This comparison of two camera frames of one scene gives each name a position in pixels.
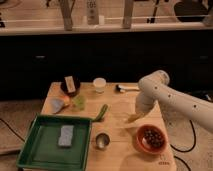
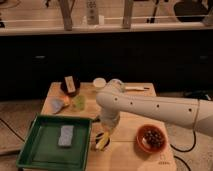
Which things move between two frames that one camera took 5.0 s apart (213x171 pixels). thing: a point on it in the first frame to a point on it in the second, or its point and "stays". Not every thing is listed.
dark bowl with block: [70, 85] stays
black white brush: [122, 88] stays
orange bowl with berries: [151, 139] stays
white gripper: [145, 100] to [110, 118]
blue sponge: [66, 135] stays
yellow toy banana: [134, 117] to [102, 142]
